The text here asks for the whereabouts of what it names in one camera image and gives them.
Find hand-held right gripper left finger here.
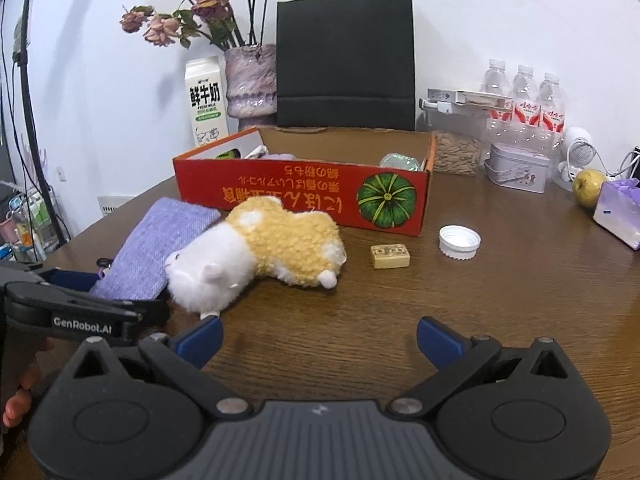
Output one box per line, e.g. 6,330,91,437
70,316,251,418

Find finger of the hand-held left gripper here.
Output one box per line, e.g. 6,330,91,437
0,261,118,293
2,282,172,331

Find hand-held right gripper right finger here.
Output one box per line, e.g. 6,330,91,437
385,316,573,418

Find purple knitted pouch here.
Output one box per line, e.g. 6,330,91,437
89,197,222,301

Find white yellow plush sheep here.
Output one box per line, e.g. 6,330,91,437
165,196,347,320

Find red cardboard box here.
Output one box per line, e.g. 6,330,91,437
172,126,437,238

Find iridescent plastic wrap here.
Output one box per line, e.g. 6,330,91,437
378,152,426,172

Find person's left hand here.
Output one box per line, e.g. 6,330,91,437
0,337,56,431

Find small yellow block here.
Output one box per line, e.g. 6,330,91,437
370,243,412,270

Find white bottle cap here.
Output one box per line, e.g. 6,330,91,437
439,225,481,261

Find grey tin box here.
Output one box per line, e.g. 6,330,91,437
484,142,551,194

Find clear container of seeds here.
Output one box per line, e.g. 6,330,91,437
427,110,484,177

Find black light stand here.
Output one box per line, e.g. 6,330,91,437
10,0,71,251

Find white green milk carton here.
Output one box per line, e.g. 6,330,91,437
184,56,230,150

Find purple tissue packet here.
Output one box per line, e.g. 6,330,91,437
592,177,640,251

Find small white fan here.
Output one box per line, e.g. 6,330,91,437
557,126,608,191

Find flat white box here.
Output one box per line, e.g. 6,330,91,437
417,87,515,117

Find mottled purple vase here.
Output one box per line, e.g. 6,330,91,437
223,44,278,131

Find clear water bottle red label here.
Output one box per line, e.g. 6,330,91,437
537,72,567,133
482,58,513,96
512,64,541,128

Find black paper bag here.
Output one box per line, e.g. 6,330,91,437
276,0,416,131

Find dried pink rose bouquet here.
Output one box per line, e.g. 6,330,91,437
119,0,278,51

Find cluttered wire rack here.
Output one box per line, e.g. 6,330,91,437
0,180,66,263

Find white cables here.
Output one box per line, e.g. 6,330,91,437
597,147,640,183

